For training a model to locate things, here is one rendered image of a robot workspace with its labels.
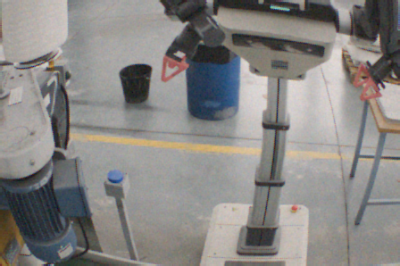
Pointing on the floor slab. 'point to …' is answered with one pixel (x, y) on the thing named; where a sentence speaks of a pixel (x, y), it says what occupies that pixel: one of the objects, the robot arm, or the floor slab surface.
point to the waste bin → (213, 83)
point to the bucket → (136, 82)
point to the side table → (373, 153)
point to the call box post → (127, 228)
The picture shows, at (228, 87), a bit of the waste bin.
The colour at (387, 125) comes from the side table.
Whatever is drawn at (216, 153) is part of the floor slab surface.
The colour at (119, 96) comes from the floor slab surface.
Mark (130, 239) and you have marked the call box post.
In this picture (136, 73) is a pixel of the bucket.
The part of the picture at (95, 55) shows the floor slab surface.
